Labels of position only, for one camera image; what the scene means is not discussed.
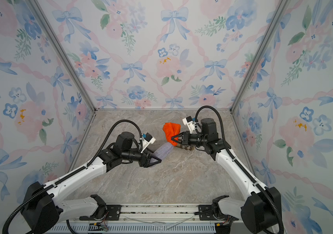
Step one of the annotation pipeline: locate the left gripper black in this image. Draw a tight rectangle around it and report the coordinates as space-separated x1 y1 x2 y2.
123 146 162 167

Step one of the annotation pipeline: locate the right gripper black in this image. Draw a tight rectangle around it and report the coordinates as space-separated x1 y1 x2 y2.
172 132 207 148

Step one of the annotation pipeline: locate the purple fabric eyeglass case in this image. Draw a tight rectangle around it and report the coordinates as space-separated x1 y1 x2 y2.
153 142 174 160

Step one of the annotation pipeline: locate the orange microfiber cloth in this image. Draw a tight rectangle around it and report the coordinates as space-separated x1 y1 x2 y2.
163 122 181 142

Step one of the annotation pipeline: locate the brown plaid eyeglass case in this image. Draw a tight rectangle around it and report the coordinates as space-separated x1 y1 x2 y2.
176 144 194 151

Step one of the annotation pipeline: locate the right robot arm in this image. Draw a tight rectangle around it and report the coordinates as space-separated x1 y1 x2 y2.
171 117 284 234

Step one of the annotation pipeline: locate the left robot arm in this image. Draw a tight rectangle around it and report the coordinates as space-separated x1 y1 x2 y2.
20 132 161 234

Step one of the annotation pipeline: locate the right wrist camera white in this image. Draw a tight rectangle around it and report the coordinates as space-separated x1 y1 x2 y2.
183 116 198 134

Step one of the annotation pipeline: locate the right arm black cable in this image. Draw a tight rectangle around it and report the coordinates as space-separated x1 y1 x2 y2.
195 105 284 234

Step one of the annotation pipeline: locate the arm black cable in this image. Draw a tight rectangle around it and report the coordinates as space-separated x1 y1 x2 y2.
195 105 284 234
2 119 143 234

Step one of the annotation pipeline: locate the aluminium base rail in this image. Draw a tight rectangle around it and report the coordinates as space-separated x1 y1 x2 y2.
47 203 250 234

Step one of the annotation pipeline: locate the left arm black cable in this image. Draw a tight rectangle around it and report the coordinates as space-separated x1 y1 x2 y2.
2 119 143 234

